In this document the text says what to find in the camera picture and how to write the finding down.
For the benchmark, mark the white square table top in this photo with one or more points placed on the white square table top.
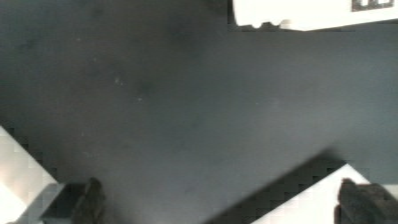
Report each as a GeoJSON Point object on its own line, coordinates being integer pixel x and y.
{"type": "Point", "coordinates": [309, 15]}

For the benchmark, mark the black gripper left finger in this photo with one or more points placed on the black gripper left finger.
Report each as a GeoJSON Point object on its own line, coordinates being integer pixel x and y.
{"type": "Point", "coordinates": [77, 207]}

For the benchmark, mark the white U-shaped fence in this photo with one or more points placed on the white U-shaped fence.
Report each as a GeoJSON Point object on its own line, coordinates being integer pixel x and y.
{"type": "Point", "coordinates": [23, 178]}

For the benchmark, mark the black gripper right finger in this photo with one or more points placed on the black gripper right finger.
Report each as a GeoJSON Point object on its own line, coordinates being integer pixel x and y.
{"type": "Point", "coordinates": [366, 204]}

